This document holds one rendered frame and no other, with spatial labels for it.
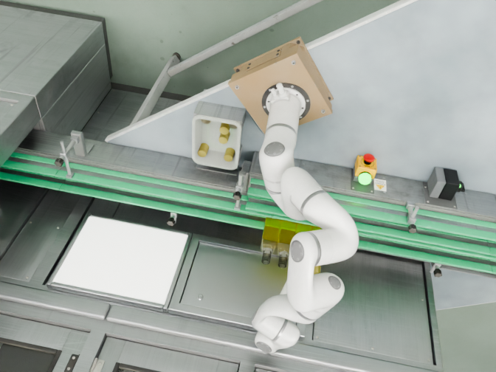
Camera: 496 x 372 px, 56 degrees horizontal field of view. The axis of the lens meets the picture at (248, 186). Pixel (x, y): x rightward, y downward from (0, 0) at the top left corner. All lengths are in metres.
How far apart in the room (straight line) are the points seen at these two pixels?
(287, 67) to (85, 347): 1.08
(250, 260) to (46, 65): 1.16
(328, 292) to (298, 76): 0.66
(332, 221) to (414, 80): 0.62
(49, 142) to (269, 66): 0.97
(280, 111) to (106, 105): 1.30
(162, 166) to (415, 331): 1.10
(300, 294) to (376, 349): 0.65
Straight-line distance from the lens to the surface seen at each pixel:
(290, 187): 1.21
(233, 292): 1.69
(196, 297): 1.68
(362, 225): 1.73
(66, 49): 2.26
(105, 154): 1.91
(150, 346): 1.64
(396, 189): 1.77
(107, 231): 1.87
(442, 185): 1.76
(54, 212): 2.03
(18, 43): 2.35
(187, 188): 1.77
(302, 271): 1.11
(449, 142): 1.75
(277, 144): 1.29
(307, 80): 1.46
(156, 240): 1.82
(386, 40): 1.51
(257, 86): 1.49
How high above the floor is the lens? 2.10
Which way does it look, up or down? 45 degrees down
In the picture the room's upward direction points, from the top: 166 degrees counter-clockwise
